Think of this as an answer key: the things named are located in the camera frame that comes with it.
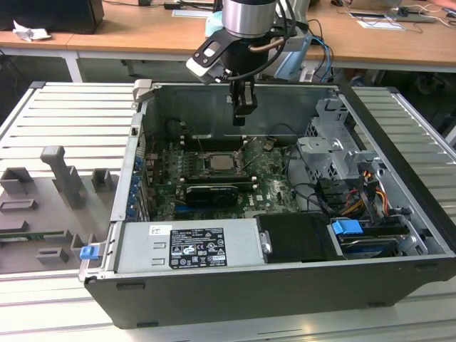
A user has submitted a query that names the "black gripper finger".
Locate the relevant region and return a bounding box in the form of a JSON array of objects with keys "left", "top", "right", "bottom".
[{"left": 231, "top": 81, "right": 259, "bottom": 127}]

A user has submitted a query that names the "metal socket cover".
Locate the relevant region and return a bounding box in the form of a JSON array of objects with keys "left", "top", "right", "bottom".
[{"left": 202, "top": 142, "right": 247, "bottom": 161}]

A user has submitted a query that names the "silver CPU chip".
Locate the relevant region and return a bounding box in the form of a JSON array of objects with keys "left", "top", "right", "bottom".
[{"left": 209, "top": 155, "right": 232, "bottom": 170}]

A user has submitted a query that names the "black RAM slot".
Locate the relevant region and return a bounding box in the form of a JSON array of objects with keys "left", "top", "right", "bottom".
[
  {"left": 182, "top": 136, "right": 249, "bottom": 142},
  {"left": 182, "top": 140, "right": 249, "bottom": 145},
  {"left": 182, "top": 142, "right": 250, "bottom": 149},
  {"left": 185, "top": 173, "right": 252, "bottom": 181},
  {"left": 185, "top": 177, "right": 258, "bottom": 190},
  {"left": 182, "top": 146, "right": 250, "bottom": 153}
]

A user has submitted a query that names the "CPU socket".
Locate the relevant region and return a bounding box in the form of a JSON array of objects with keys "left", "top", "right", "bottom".
[{"left": 199, "top": 151, "right": 247, "bottom": 179}]

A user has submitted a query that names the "pale blue teach pendant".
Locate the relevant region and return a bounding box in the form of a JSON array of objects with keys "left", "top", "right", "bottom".
[{"left": 276, "top": 49, "right": 307, "bottom": 81}]

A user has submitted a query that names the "white paper sheet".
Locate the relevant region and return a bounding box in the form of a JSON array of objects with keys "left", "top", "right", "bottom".
[
  {"left": 172, "top": 9, "right": 214, "bottom": 19},
  {"left": 357, "top": 19, "right": 406, "bottom": 32}
]

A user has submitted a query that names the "wooden desk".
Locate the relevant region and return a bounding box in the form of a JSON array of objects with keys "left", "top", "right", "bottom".
[{"left": 0, "top": 0, "right": 456, "bottom": 83}]

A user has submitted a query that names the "metal disk bay cage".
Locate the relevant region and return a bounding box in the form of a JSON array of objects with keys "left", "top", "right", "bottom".
[{"left": 296, "top": 96, "right": 361, "bottom": 181}]

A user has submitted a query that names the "green motherboard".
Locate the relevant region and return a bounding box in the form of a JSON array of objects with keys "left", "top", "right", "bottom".
[{"left": 142, "top": 137, "right": 300, "bottom": 220}]

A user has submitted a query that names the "black graphics card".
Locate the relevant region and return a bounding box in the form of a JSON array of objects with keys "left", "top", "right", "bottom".
[{"left": 184, "top": 183, "right": 239, "bottom": 209}]

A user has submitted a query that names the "black plastic shroud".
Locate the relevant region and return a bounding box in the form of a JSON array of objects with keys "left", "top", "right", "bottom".
[{"left": 255, "top": 212, "right": 345, "bottom": 265}]

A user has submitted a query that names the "hard disk in blue carrier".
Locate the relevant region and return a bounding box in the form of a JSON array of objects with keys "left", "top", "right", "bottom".
[{"left": 329, "top": 217, "right": 410, "bottom": 259}]

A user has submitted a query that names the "grey power supply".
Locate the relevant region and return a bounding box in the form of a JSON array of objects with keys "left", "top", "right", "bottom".
[{"left": 114, "top": 217, "right": 266, "bottom": 275}]

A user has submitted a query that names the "grey power strip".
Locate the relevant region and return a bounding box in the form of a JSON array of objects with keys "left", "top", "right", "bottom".
[{"left": 386, "top": 12, "right": 437, "bottom": 23}]

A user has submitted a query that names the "black box on desk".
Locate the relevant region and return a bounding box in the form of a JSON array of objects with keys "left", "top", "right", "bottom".
[{"left": 0, "top": 0, "right": 105, "bottom": 36}]

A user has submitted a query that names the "black open PC case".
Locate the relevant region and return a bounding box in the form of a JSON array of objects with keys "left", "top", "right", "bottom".
[{"left": 78, "top": 78, "right": 456, "bottom": 331}]

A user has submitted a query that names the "crumpled white paper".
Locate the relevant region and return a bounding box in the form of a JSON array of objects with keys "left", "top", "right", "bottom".
[{"left": 12, "top": 19, "right": 53, "bottom": 43}]

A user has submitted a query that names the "blue plastic case latch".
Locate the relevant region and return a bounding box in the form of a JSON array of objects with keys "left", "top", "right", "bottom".
[{"left": 80, "top": 244, "right": 99, "bottom": 261}]

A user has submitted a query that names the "grey parts rack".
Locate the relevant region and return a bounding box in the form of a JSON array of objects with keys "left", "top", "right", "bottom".
[{"left": 0, "top": 145, "right": 121, "bottom": 276}]

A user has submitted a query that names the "green RAM stick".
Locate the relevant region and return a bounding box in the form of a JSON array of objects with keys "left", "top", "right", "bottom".
[{"left": 0, "top": 230, "right": 68, "bottom": 242}]

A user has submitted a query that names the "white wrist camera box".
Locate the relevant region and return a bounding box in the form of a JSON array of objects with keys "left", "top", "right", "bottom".
[
  {"left": 185, "top": 32, "right": 233, "bottom": 86},
  {"left": 284, "top": 34, "right": 311, "bottom": 49}
]

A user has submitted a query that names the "blue cable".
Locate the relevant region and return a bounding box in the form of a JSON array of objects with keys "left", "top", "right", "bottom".
[{"left": 311, "top": 34, "right": 336, "bottom": 85}]

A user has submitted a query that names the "grey case latch handle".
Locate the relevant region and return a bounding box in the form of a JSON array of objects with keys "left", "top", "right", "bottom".
[{"left": 132, "top": 78, "right": 155, "bottom": 104}]

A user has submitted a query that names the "yellow red wire bundle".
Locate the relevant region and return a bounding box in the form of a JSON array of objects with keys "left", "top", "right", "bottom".
[{"left": 340, "top": 170, "right": 391, "bottom": 219}]

